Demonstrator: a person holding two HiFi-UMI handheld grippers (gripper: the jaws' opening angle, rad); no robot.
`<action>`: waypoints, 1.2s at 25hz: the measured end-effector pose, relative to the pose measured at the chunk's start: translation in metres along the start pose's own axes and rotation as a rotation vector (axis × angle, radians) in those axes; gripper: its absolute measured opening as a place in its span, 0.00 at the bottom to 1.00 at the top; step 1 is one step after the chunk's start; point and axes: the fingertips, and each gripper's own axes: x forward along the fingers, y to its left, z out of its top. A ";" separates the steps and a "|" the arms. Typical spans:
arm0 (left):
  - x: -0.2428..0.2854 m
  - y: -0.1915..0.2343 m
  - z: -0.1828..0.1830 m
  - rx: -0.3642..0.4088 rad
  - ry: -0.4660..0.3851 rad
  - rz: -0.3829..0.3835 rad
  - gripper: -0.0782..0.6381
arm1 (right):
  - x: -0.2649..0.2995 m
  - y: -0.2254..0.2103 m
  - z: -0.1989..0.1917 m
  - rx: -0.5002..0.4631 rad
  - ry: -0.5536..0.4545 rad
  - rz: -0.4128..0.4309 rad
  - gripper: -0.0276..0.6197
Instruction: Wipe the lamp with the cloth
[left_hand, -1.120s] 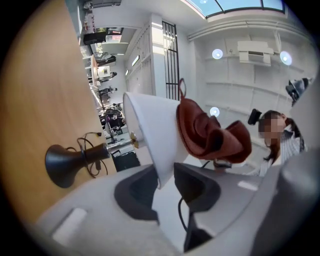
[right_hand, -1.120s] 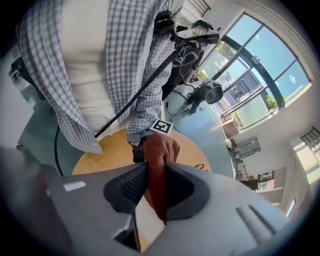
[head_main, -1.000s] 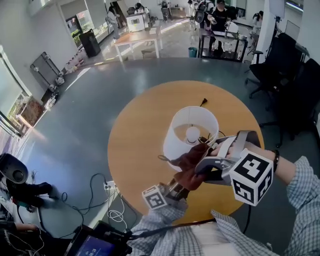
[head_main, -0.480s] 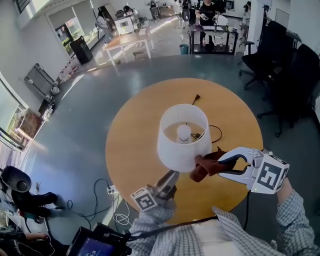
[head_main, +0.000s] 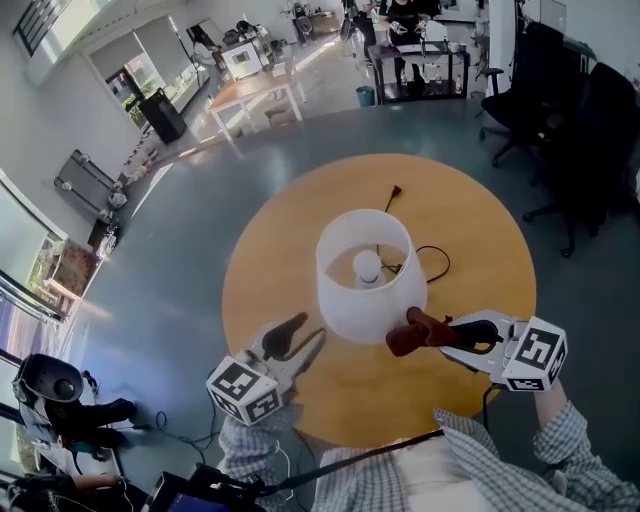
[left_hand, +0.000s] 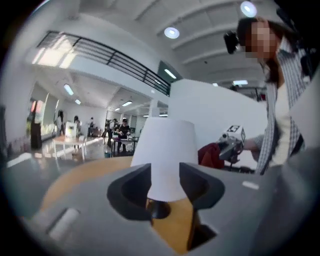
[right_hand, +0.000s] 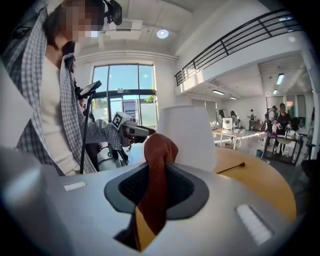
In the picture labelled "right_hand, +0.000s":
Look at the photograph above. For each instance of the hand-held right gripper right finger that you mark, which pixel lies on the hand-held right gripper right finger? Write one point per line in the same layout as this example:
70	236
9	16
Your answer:
225	200

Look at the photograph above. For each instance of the white box device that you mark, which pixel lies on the white box device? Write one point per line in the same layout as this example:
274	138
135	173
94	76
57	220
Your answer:
228	123

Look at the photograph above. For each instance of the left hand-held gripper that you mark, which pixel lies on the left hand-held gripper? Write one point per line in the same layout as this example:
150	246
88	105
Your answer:
125	130

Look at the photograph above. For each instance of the round ceiling light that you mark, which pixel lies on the round ceiling light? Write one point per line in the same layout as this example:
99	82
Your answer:
162	33

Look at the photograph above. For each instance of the thin black stick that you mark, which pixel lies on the thin black stick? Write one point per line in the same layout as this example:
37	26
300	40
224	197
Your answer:
231	168

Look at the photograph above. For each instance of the white ceiling unit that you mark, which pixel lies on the white ceiling unit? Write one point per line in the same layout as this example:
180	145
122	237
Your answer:
124	29

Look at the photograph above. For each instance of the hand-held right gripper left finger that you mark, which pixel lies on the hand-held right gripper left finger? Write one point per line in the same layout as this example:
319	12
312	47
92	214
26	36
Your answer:
62	212

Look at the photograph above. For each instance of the small blue bin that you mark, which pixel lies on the small blue bin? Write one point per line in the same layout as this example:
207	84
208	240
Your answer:
259	152

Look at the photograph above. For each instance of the white work table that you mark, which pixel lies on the white work table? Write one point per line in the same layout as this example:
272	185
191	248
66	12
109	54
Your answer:
227	133

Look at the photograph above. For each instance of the person's left forearm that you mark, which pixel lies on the person's left forearm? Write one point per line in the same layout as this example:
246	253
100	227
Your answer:
102	135

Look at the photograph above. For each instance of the white undershirt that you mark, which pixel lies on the white undershirt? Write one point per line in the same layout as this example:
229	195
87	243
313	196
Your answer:
53	110

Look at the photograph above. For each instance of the large glass window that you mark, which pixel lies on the large glass window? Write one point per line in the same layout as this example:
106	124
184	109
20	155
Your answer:
125	95

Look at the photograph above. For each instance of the long ceiling light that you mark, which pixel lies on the long ceiling light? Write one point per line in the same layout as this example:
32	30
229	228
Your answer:
218	92
280	78

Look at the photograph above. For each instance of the brown cloth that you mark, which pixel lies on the brown cloth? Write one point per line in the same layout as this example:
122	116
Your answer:
160	155

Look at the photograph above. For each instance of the black screen on stand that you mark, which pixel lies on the black screen on stand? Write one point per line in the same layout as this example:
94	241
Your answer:
88	90

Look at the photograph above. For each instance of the white lamp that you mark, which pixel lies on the white lamp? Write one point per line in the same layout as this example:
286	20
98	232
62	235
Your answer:
187	130

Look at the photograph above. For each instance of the black balcony railing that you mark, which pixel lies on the black balcony railing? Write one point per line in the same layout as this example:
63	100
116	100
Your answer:
237	41

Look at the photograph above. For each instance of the checkered shirt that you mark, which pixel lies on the checkered shirt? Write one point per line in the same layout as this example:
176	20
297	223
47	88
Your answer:
27	75

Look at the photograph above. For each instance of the black head-mounted camera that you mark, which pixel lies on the black head-mounted camera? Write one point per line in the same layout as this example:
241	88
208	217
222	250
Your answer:
113	11

